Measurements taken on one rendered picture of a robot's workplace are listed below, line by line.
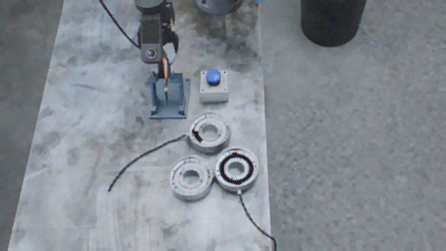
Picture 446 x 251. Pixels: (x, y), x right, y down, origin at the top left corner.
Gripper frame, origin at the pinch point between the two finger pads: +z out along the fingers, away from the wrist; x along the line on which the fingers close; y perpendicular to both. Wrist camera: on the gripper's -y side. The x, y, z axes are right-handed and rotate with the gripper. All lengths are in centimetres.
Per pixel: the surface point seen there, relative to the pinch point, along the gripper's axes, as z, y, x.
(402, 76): 92, 66, -86
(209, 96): 8.9, -3.9, -10.9
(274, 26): 92, 97, -29
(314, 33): 85, 86, -47
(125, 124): 11.8, -10.5, 10.8
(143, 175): 11.8, -25.5, 4.2
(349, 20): 75, 84, -62
